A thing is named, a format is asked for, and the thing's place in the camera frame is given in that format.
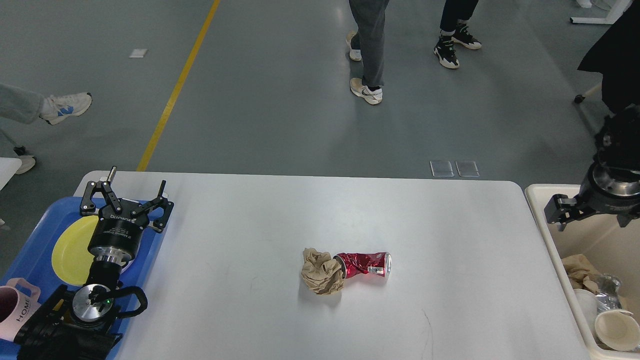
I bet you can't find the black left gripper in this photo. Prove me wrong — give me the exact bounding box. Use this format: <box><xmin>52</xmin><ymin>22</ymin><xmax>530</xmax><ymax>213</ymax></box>
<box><xmin>79</xmin><ymin>166</ymin><xmax>175</xmax><ymax>263</ymax></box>

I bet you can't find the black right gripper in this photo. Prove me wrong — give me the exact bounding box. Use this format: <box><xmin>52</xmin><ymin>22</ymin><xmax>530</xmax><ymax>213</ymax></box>
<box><xmin>544</xmin><ymin>162</ymin><xmax>640</xmax><ymax>231</ymax></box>

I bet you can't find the yellow plastic plate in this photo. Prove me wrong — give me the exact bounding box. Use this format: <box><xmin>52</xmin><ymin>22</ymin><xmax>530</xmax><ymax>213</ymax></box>
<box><xmin>51</xmin><ymin>215</ymin><xmax>99</xmax><ymax>287</ymax></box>

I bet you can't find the small foil bag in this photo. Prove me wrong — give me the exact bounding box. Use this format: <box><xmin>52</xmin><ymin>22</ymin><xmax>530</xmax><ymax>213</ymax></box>
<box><xmin>594</xmin><ymin>274</ymin><xmax>624</xmax><ymax>313</ymax></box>

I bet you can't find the white paper cup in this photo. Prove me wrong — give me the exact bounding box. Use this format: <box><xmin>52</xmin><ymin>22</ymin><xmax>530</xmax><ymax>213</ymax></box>
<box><xmin>594</xmin><ymin>309</ymin><xmax>640</xmax><ymax>352</ymax></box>
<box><xmin>573</xmin><ymin>289</ymin><xmax>599</xmax><ymax>337</ymax></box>

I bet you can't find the pink ribbed mug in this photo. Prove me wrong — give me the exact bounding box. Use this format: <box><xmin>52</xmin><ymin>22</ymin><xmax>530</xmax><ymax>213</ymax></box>
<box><xmin>0</xmin><ymin>277</ymin><xmax>41</xmax><ymax>342</ymax></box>

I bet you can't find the brown paper ball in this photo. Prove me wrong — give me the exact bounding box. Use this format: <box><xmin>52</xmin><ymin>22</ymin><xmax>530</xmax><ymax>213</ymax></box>
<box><xmin>301</xmin><ymin>248</ymin><xmax>345</xmax><ymax>296</ymax></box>

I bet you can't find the crushed red soda can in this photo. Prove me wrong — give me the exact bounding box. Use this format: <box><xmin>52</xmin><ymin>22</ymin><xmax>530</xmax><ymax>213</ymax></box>
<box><xmin>333</xmin><ymin>251</ymin><xmax>393</xmax><ymax>279</ymax></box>

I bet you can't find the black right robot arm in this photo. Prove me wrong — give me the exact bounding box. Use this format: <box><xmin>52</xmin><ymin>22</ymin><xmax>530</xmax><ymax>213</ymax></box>
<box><xmin>544</xmin><ymin>105</ymin><xmax>640</xmax><ymax>231</ymax></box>

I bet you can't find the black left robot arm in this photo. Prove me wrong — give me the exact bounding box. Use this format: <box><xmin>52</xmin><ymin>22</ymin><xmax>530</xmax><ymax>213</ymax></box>
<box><xmin>1</xmin><ymin>170</ymin><xmax>174</xmax><ymax>360</ymax></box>

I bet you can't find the beige plastic bin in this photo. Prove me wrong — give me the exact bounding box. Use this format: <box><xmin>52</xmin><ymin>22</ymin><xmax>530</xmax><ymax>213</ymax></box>
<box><xmin>525</xmin><ymin>184</ymin><xmax>640</xmax><ymax>360</ymax></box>

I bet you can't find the brown paper wad in foil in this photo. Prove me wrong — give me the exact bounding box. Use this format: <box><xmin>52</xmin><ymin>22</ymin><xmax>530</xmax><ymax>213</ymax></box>
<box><xmin>561</xmin><ymin>254</ymin><xmax>601</xmax><ymax>294</ymax></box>

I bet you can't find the blue plastic tray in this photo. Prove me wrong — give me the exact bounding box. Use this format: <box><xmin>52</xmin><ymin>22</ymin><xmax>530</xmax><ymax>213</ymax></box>
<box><xmin>0</xmin><ymin>196</ymin><xmax>165</xmax><ymax>360</ymax></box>

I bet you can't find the white table corner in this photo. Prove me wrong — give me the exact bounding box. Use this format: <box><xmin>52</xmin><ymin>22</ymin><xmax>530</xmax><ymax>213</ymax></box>
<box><xmin>0</xmin><ymin>157</ymin><xmax>22</xmax><ymax>191</ymax></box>

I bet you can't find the white blue sneaker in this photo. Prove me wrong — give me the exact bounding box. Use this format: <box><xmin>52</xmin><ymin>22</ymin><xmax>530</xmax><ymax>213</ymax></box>
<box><xmin>38</xmin><ymin>92</ymin><xmax>93</xmax><ymax>126</ymax></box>

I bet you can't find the black office chair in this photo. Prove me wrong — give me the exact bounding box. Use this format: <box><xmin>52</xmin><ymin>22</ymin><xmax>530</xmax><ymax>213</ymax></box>
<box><xmin>578</xmin><ymin>2</ymin><xmax>640</xmax><ymax>114</ymax></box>

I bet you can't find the person in black sneakers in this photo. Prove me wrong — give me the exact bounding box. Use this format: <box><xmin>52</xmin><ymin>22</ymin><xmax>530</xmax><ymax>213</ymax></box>
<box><xmin>433</xmin><ymin>0</ymin><xmax>482</xmax><ymax>69</ymax></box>

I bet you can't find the person in grey trousers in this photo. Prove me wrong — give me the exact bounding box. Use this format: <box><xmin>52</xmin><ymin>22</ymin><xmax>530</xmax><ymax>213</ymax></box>
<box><xmin>346</xmin><ymin>0</ymin><xmax>389</xmax><ymax>105</ymax></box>

